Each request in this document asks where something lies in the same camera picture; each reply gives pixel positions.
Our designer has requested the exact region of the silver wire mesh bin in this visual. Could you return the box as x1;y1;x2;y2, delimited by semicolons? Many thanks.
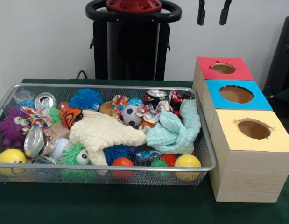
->
0;83;217;186

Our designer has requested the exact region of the wooden box with three holes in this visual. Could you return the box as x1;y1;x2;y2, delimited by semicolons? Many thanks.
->
192;56;289;203

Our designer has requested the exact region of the purple spiky monster toy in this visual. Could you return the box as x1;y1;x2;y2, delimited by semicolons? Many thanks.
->
0;105;30;147

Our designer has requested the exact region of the plain yellow ball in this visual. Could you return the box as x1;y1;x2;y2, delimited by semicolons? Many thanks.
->
174;154;202;182

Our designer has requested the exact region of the green furry toy with eyes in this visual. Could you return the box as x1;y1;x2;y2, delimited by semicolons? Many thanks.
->
59;142;98;184

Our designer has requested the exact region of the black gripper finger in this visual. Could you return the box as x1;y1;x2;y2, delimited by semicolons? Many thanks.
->
197;0;206;26
219;0;233;26

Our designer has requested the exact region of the yellow smiley ball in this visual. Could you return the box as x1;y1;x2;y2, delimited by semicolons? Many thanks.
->
0;148;28;177

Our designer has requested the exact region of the red orange ball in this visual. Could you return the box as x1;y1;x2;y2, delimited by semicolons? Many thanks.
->
111;157;134;180

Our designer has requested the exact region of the mint green cloth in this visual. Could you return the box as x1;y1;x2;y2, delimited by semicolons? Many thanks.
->
145;99;202;155

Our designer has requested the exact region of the orange tiger plush toy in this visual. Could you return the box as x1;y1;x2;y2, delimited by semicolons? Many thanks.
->
59;107;83;130

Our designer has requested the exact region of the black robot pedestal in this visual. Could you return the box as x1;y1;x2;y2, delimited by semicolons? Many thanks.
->
85;0;182;81

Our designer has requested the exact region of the small soccer ball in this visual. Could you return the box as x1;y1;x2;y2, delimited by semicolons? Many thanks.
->
120;104;144;127

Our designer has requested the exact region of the black upright panel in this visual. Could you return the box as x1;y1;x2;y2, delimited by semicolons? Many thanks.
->
263;15;289;98

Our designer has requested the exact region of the dark green table cloth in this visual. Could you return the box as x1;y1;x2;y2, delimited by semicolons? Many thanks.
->
0;78;289;224

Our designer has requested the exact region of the cream waffle cloth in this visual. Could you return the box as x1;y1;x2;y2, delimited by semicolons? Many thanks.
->
69;109;147;167

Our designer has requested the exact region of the blue spiky ball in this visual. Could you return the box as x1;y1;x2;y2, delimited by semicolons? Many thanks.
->
69;88;104;112

